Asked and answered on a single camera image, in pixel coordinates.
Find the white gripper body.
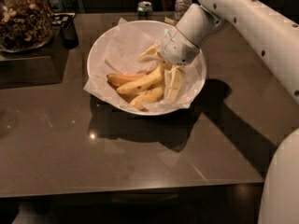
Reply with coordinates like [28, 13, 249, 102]
[161, 27, 200, 65]

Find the white bowl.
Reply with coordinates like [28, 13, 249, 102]
[86, 20, 207, 117]

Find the yellow banana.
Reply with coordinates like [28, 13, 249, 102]
[130, 83, 164, 110]
[116, 62, 171, 95]
[107, 73, 146, 87]

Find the dark raised tray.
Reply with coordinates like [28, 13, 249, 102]
[0, 27, 69, 89]

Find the top yellow banana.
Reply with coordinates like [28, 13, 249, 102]
[116, 62, 171, 95]

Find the lower yellow banana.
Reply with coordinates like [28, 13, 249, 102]
[130, 83, 164, 110]

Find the left back yellow banana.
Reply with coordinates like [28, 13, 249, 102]
[107, 73, 146, 87]

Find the glass jar of nuts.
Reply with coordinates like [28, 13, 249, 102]
[0, 0, 53, 53]

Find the green metal can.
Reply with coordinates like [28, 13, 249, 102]
[137, 1, 152, 16]

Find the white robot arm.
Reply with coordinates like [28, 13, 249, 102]
[161, 0, 299, 224]

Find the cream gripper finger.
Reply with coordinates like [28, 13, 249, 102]
[138, 44, 163, 62]
[164, 66, 185, 102]

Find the white paper liner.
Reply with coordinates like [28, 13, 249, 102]
[82, 17, 204, 113]

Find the clear plastic water bottle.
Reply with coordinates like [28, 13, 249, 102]
[175, 0, 192, 21]

